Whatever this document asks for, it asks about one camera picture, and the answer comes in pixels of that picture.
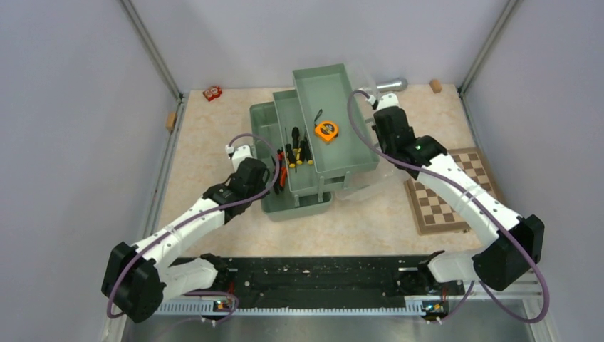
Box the orange black cutting pliers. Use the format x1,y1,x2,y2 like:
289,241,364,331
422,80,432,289
273,149,288,195

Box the black yellow screwdriver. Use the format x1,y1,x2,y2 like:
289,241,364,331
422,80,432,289
291,127,303,165
284,128,296,169
300,135,314,165

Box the orange tape measure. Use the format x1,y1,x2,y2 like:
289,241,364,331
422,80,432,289
313,109,339,144

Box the translucent green plastic toolbox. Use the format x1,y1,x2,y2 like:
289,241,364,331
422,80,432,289
249,63,399,222

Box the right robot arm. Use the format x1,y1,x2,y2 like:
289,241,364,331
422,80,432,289
373,106,545,294

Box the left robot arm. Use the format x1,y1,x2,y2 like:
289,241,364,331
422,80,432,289
101,157,279,323

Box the silver metal cylinder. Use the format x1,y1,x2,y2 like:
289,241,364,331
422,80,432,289
376,78,408,93

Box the wooden block back right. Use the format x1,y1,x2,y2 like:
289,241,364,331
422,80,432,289
429,78,442,94

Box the wooden chessboard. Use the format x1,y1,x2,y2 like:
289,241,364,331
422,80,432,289
403,147,506,237

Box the red owl toy block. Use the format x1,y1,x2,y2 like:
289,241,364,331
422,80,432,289
202,85,223,102

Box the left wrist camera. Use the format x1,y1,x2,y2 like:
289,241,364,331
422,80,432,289
225,145,252,171

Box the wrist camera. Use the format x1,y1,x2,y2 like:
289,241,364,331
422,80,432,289
366,93,400,111
225,145,252,171

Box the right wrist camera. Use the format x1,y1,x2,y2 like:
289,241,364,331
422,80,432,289
366,93,400,111

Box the wooden block left rail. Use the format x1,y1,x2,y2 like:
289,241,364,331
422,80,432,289
165,112,177,132

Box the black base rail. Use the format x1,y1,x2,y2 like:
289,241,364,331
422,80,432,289
165,254,482,310

